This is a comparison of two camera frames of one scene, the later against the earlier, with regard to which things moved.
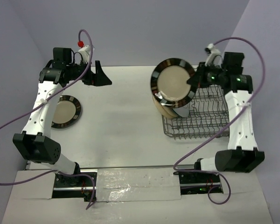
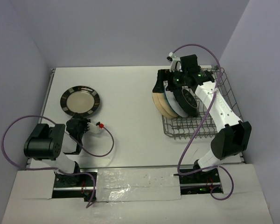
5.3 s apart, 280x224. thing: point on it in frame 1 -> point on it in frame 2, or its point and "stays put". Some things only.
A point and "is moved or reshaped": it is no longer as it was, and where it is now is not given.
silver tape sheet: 137,185 stays put
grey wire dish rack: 208,117 stays put
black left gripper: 99,78 -> 84,121
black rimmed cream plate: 169,84 is moved or reshaped
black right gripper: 198,80 -> 164,74
